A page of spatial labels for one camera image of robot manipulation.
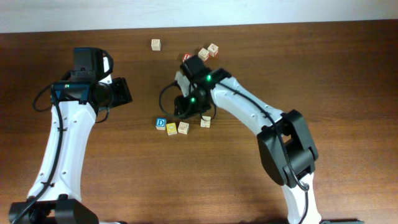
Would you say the plain wooden block far left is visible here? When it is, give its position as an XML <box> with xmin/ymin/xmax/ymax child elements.
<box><xmin>150</xmin><ymin>39</ymin><xmax>161</xmax><ymax>51</ymax></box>

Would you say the elephant picture wooden block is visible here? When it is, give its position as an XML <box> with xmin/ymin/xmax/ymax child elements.
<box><xmin>178</xmin><ymin>121</ymin><xmax>190</xmax><ymax>134</ymax></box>

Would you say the yellow O wooden block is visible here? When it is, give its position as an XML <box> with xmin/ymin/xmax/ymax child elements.
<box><xmin>166</xmin><ymin>123</ymin><xmax>178</xmax><ymax>135</ymax></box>

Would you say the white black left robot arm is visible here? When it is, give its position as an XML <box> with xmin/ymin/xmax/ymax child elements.
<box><xmin>9</xmin><ymin>47</ymin><xmax>132</xmax><ymax>224</ymax></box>

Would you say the wooden block red side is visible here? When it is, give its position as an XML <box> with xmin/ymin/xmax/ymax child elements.
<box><xmin>207</xmin><ymin>44</ymin><xmax>219</xmax><ymax>57</ymax></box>

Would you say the wooden block beside U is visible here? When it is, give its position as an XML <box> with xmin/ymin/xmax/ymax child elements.
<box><xmin>198</xmin><ymin>48</ymin><xmax>210</xmax><ymax>62</ymax></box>

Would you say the blue D wooden block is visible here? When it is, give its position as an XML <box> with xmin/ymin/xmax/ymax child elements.
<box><xmin>155</xmin><ymin>118</ymin><xmax>167</xmax><ymax>130</ymax></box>

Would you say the letter I wooden block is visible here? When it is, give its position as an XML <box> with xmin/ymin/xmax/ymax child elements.
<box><xmin>200</xmin><ymin>116</ymin><xmax>211</xmax><ymax>128</ymax></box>

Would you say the red U wooden block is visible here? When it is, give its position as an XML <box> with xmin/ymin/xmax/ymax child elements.
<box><xmin>182</xmin><ymin>54</ymin><xmax>192</xmax><ymax>62</ymax></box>

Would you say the black right camera cable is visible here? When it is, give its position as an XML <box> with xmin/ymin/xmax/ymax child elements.
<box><xmin>159</xmin><ymin>80</ymin><xmax>218</xmax><ymax>121</ymax></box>

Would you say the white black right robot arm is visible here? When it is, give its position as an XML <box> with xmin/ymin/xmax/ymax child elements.
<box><xmin>174</xmin><ymin>55</ymin><xmax>322</xmax><ymax>223</ymax></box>

